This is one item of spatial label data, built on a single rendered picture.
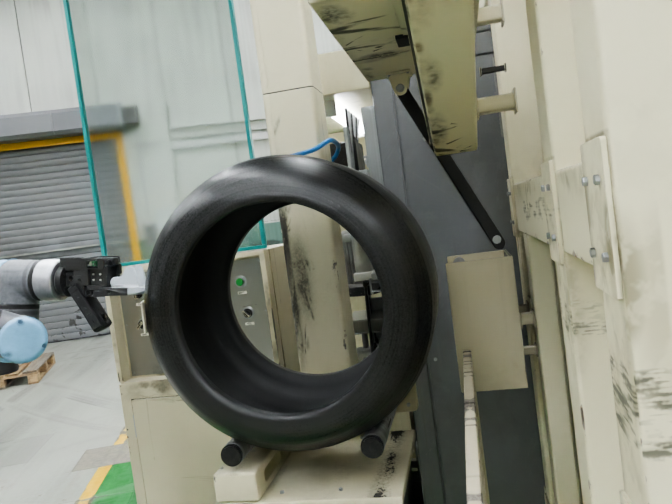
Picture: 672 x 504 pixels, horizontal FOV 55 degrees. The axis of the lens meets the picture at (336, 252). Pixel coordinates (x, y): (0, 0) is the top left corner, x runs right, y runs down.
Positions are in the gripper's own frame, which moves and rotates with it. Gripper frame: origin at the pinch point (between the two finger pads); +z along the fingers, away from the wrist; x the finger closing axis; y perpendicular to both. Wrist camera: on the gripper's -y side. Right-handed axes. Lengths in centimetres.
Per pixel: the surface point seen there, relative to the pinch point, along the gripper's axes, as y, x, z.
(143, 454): -62, 60, -36
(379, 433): -26, -7, 49
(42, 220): -4, 759, -566
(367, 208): 17, -11, 48
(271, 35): 59, 28, 20
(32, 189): 44, 757, -579
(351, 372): -20.2, 15.6, 40.3
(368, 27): 47, -17, 49
